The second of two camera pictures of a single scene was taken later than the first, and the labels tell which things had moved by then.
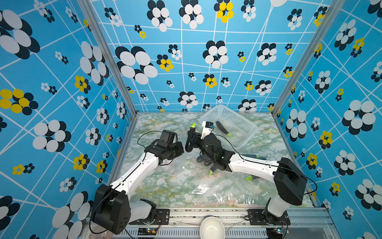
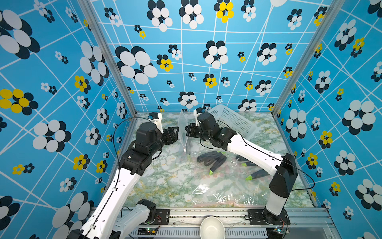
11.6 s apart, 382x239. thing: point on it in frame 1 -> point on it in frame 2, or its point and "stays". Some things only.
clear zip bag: x=202 y=185 stays
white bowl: x=212 y=227 stays
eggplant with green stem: x=251 y=177 stays
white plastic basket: x=241 y=130 stays
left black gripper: x=181 y=150 -> x=170 y=135
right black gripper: x=197 y=140 -> x=191 y=133
